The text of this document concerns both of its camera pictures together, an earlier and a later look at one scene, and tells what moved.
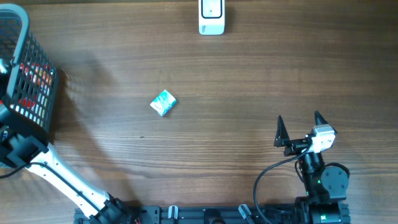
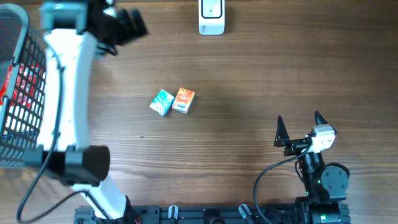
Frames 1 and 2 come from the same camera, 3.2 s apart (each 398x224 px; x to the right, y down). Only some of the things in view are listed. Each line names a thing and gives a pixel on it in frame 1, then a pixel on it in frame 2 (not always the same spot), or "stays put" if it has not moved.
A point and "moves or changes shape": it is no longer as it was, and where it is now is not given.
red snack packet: [35, 84] moves or changes shape
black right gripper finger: [319, 119] stays put
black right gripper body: [296, 147] stays put
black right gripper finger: [282, 137] stays put
